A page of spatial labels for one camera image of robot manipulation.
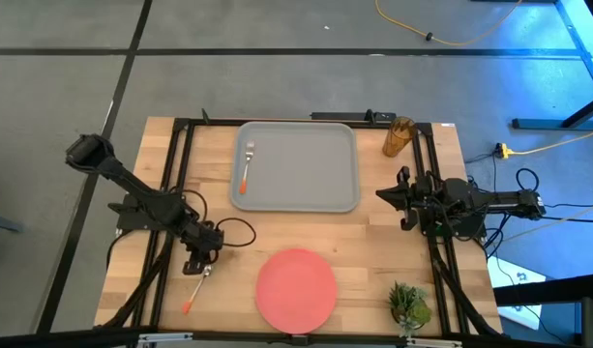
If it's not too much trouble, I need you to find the yellow cable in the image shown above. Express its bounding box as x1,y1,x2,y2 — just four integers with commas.
374,0,523,48

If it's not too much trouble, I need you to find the grey plastic tray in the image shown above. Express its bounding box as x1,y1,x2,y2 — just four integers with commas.
229,121,362,214

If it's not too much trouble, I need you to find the silver metal bracket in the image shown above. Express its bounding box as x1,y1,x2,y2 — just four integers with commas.
405,336,462,348
137,332,194,345

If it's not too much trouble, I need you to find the fork with orange handle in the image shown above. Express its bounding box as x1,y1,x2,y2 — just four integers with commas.
238,140,256,195

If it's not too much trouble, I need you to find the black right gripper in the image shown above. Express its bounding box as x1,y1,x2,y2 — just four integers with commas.
375,165,445,232

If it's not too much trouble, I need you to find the yellow extension cord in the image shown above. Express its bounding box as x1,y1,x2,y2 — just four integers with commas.
494,126,593,160

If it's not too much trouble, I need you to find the white printed box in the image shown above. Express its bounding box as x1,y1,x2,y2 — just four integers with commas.
487,254,549,331

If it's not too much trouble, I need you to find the spoon with orange handle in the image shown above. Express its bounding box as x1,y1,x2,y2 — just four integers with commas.
181,264,214,315

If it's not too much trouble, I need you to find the black metal beam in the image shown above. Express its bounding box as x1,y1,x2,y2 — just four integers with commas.
492,273,593,348

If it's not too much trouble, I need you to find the blue lit desk frame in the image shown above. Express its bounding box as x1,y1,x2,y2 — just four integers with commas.
511,0,593,131

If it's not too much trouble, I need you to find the black cable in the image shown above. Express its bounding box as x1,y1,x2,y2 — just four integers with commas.
213,217,257,248
515,167,542,193
168,187,209,224

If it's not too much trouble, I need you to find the pink round plate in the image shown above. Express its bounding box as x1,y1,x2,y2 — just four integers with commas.
254,247,339,335

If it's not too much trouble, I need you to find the beige cable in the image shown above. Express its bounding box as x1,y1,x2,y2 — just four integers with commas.
501,201,593,243

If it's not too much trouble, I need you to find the potted succulent plant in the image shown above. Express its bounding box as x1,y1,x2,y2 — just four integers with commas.
387,281,433,338

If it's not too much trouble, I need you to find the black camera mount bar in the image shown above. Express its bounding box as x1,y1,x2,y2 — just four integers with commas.
310,109,398,123

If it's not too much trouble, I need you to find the black aluminium table frame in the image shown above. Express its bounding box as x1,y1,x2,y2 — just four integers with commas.
95,108,505,348

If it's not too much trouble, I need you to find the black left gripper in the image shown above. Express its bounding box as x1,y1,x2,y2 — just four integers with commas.
179,219,225,276

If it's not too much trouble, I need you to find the amber faceted plastic cup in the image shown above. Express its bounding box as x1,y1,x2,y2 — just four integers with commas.
382,116,417,159

